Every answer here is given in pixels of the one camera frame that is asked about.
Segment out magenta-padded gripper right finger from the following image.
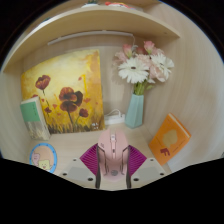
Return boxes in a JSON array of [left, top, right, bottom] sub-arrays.
[[125, 144, 167, 190]]

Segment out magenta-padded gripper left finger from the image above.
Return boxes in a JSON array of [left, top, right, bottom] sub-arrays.
[[59, 143, 102, 190]]

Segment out pink computer mouse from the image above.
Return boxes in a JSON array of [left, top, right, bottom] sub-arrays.
[[96, 129, 130, 183]]

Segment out round blue-rimmed mouse pad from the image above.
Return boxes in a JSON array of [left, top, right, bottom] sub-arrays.
[[29, 142, 58, 174]]

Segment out orange book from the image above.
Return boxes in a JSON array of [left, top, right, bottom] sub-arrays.
[[148, 113, 192, 167]]

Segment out white power strip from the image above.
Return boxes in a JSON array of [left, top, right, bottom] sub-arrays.
[[103, 108, 127, 126]]

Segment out teal faceted vase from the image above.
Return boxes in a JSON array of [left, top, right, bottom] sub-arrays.
[[124, 93, 145, 130]]

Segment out green book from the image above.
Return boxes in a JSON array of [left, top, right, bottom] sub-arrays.
[[19, 96, 52, 141]]

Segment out yellow poppy painting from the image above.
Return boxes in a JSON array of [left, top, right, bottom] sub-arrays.
[[20, 49, 106, 135]]

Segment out pink and white flower bouquet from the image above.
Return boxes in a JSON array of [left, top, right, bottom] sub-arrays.
[[114, 40, 175, 96]]

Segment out light wooden shelf board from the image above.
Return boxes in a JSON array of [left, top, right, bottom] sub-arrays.
[[1, 4, 181, 73]]

